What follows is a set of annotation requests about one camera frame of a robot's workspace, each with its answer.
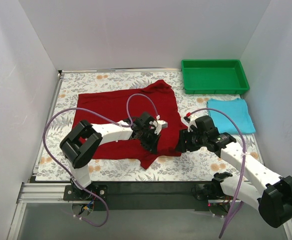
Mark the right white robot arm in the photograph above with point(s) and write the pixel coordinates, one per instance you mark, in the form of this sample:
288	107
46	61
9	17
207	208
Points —
267	192

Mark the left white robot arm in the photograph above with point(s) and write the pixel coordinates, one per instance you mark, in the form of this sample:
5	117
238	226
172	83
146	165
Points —
82	142

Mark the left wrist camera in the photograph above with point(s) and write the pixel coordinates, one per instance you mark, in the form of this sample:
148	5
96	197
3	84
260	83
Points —
158	125

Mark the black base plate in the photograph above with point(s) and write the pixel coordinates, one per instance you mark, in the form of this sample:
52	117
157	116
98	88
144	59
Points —
158	195

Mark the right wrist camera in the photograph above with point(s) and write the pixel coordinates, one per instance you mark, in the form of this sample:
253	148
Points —
190	118

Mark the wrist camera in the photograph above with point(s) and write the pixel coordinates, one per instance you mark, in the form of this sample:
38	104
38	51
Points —
158	125
190	118

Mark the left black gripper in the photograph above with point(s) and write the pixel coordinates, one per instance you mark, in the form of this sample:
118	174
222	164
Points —
148	139

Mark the folded turquoise t-shirt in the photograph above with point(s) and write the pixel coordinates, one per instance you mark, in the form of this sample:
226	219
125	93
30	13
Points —
236	110

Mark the green plastic tray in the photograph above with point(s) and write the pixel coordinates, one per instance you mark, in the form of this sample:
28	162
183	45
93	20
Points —
214	77

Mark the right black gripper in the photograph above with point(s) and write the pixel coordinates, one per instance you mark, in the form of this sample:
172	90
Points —
185	140

